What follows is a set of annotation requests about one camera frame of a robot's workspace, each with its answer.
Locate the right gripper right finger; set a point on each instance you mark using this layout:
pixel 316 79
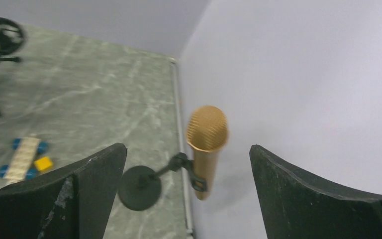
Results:
pixel 297 204

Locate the gold microphone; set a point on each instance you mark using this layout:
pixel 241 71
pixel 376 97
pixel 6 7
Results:
pixel 207 134

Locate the toy brick car blue wheels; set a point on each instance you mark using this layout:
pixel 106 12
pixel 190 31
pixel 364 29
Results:
pixel 26 149

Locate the yellow cube near car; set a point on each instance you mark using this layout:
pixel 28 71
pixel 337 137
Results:
pixel 43 164

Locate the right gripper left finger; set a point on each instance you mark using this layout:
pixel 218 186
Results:
pixel 72 202

